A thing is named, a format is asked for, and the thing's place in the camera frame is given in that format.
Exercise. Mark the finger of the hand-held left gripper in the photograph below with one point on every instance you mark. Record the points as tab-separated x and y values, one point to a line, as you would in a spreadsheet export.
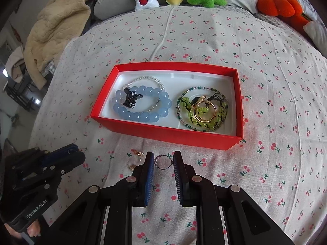
58	153
75	160

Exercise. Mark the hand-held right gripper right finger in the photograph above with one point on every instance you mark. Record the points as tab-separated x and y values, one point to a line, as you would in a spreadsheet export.
178	183

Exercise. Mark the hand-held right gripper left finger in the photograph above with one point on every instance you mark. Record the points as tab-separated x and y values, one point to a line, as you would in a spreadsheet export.
149	181

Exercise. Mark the small hook earring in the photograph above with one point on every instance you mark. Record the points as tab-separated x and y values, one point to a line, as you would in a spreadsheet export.
71	151

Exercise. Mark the red cardboard box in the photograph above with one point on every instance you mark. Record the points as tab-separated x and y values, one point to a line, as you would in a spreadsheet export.
163	135

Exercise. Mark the black hair clip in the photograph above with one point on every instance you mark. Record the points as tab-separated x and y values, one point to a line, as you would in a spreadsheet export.
130	99

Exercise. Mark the person's left hand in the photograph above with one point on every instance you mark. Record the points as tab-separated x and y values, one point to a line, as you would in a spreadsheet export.
33	228

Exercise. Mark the small gold earring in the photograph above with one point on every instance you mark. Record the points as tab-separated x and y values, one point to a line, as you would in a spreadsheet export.
136	153

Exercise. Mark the plaid cloth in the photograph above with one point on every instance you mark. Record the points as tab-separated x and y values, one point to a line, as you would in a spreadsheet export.
48	67

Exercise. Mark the beige quilted blanket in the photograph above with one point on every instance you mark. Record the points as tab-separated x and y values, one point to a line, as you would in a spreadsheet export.
61	25

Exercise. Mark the cherry print cloth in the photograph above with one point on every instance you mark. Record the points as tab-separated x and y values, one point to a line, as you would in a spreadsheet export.
255	69

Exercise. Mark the grey pillow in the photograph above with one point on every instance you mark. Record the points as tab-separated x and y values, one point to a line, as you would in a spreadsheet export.
115	0

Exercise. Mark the red tomato plush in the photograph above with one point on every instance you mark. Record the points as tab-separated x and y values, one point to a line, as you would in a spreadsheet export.
276	6

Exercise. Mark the white pillow with dark print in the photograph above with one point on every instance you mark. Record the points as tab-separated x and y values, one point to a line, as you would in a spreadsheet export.
311	5

